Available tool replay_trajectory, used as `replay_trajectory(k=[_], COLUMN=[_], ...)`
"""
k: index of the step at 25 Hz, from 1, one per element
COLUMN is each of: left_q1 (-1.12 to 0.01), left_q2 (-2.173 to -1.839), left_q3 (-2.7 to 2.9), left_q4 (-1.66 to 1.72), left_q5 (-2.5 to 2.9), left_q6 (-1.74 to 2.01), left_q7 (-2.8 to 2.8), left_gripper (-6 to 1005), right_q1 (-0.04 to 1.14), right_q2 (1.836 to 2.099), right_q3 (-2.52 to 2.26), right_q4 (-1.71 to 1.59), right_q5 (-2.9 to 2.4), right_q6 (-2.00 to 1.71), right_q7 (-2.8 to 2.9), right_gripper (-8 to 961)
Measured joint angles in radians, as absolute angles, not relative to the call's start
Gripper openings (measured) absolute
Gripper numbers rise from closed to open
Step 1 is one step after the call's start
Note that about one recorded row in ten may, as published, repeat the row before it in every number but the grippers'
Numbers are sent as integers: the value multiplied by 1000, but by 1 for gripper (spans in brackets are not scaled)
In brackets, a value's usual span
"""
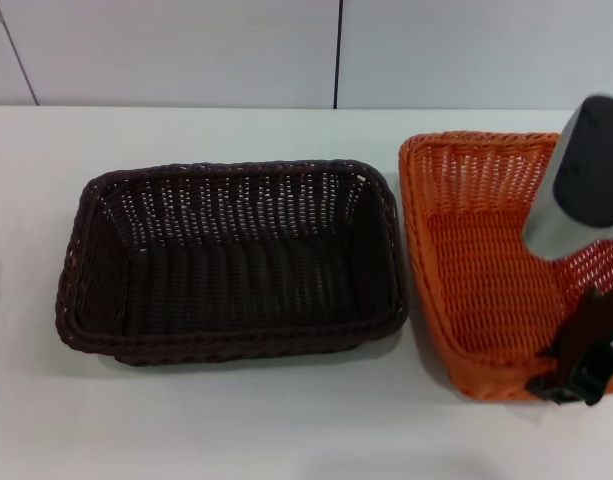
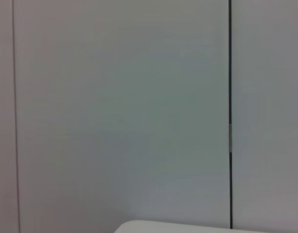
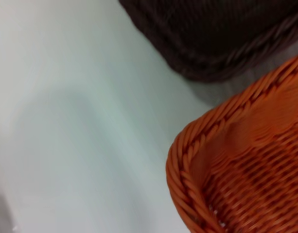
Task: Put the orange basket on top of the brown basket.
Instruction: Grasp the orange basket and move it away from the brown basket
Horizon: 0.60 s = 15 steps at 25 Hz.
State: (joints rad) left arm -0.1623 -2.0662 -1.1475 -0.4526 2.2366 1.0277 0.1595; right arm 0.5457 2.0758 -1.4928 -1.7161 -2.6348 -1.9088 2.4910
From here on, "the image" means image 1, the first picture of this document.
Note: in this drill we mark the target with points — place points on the orange wicker basket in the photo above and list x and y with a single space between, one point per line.
466 250

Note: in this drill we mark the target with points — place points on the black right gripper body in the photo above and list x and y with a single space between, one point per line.
603 370

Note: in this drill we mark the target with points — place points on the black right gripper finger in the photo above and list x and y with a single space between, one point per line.
588 320
561 390

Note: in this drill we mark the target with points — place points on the dark brown wicker basket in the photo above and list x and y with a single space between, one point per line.
236 280

